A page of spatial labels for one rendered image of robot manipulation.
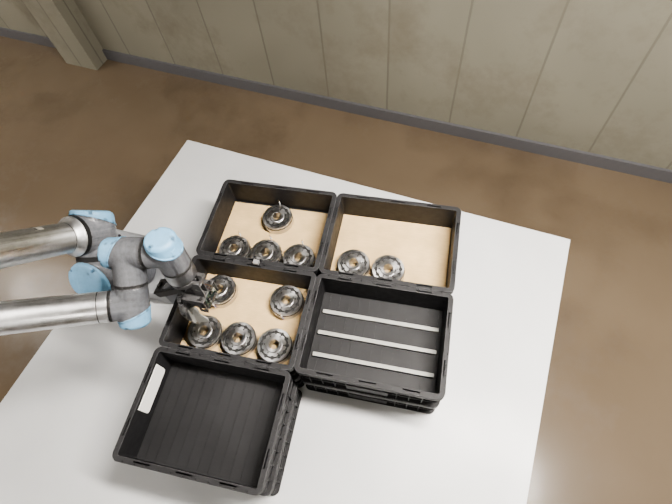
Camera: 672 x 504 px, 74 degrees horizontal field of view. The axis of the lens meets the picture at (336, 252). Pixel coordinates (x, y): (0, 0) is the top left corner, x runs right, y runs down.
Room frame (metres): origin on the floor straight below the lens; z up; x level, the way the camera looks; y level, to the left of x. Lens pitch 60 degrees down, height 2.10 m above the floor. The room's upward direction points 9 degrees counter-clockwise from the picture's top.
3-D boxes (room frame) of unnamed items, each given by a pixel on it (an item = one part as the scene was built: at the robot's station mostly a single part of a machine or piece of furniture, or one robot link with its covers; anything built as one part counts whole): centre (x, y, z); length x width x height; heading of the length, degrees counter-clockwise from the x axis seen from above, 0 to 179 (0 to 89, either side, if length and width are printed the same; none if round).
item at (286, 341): (0.43, 0.22, 0.86); 0.10 x 0.10 x 0.01
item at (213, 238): (0.82, 0.20, 0.87); 0.40 x 0.30 x 0.11; 70
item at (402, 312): (0.40, -0.07, 0.87); 0.40 x 0.30 x 0.11; 70
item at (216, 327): (0.51, 0.43, 0.86); 0.10 x 0.10 x 0.01
